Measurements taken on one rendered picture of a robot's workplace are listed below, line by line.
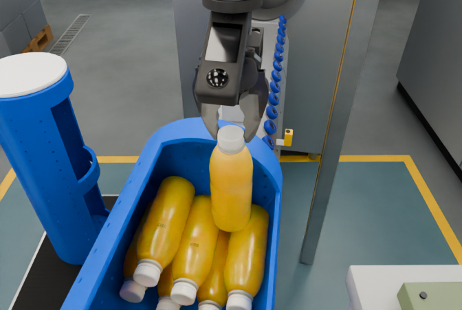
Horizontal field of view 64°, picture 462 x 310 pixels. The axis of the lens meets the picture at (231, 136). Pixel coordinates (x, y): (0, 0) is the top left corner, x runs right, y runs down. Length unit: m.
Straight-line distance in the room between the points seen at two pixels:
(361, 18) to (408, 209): 1.42
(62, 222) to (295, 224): 1.15
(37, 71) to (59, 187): 0.42
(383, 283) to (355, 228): 1.56
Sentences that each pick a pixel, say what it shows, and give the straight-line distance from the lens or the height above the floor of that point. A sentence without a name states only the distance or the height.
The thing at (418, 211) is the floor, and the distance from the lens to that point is 2.34.
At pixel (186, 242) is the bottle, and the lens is 0.65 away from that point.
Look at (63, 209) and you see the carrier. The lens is 1.56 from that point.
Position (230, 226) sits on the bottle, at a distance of 0.63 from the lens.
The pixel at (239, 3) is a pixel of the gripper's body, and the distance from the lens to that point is 0.43.
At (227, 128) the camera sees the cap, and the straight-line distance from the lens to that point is 0.54.
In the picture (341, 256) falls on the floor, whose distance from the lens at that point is 2.00.
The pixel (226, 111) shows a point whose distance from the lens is 1.14.
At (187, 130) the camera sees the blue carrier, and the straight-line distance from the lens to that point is 0.63.
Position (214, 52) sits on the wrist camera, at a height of 1.43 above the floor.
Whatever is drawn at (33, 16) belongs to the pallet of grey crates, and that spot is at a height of 0.31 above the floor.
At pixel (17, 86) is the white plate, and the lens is 1.29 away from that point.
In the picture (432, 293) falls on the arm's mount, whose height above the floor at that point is 1.18.
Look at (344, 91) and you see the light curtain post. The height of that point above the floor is 0.99.
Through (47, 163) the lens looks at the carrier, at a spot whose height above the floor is 0.76.
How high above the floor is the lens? 1.62
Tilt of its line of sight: 39 degrees down
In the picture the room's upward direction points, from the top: straight up
